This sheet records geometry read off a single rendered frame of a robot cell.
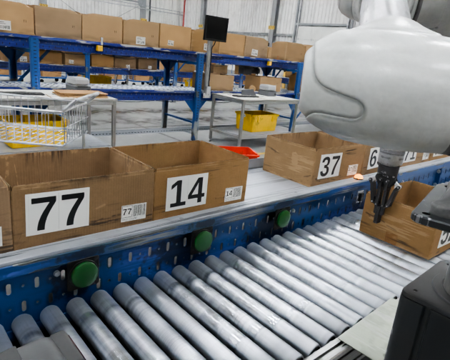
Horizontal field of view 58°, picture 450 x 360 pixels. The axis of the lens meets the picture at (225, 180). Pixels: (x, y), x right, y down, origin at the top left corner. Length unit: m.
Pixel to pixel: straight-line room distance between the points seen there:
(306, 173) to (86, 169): 0.91
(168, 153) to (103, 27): 4.61
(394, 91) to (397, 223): 1.17
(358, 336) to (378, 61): 0.75
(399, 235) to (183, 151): 0.89
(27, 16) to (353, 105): 5.34
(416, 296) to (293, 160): 1.23
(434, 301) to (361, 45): 0.38
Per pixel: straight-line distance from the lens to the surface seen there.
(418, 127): 0.58
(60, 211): 1.13
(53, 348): 0.48
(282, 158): 1.88
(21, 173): 1.38
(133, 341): 1.03
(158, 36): 6.49
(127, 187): 1.19
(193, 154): 1.66
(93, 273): 1.15
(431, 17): 1.20
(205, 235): 1.32
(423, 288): 0.72
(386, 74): 0.56
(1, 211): 1.09
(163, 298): 1.16
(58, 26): 5.85
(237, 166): 1.42
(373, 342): 1.14
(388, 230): 1.72
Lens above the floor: 1.39
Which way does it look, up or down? 17 degrees down
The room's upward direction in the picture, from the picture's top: 6 degrees clockwise
